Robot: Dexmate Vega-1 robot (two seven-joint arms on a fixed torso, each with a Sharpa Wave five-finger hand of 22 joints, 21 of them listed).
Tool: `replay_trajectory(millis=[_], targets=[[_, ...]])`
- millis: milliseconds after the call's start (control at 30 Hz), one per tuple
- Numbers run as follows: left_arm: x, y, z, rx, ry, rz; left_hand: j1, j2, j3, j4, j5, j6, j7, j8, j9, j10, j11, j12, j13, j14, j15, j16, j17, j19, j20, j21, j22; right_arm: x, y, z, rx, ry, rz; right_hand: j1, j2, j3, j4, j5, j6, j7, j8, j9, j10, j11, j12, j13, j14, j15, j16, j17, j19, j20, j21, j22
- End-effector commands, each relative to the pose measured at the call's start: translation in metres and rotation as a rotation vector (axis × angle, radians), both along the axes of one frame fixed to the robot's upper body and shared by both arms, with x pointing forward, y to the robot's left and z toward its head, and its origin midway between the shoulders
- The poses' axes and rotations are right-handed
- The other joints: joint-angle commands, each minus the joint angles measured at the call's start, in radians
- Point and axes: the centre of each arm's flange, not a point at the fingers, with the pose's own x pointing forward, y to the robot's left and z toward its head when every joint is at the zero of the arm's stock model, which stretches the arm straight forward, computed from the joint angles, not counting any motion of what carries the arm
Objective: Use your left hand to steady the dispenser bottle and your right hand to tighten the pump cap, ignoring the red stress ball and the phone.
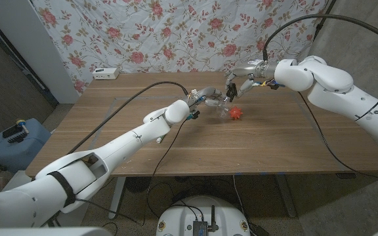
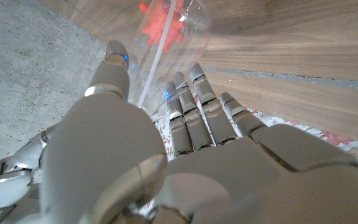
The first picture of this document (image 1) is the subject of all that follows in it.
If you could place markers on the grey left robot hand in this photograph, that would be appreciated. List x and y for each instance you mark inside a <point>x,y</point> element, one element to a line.
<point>208,93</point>

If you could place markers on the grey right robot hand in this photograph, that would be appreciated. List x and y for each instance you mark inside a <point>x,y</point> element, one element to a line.
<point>261,70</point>

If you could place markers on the clear plastic spray bottle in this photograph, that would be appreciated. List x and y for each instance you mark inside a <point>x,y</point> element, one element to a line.
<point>224,112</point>

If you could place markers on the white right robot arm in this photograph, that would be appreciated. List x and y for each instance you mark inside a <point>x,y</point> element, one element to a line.
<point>340,91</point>

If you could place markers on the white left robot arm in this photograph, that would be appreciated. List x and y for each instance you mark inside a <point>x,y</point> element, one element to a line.
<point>123,144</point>

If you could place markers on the red spiky stress ball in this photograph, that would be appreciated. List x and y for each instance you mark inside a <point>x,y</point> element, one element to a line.
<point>236,113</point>

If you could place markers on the floral backdrop cloth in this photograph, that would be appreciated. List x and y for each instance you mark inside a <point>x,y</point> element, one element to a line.
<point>182,32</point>

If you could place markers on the black backdrop stand pole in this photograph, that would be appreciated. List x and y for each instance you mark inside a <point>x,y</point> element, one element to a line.
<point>323,18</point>

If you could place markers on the white power strip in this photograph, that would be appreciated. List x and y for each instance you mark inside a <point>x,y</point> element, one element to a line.
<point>105,73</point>

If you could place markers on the white robot torso base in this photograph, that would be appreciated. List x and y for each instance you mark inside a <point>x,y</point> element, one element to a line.
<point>182,213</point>

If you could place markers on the grey table leg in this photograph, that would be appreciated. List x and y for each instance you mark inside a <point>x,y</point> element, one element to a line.
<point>285,196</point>

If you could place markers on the black antenna module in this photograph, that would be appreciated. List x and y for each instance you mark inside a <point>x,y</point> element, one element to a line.
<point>200,226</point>

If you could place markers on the yellow blue small tool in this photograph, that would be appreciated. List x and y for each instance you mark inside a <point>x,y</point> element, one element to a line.
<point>21,124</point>

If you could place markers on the black brush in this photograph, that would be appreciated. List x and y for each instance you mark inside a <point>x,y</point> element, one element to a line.
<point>13,132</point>

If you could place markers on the blue storage box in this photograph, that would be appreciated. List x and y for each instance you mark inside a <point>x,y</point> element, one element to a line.
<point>18,152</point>

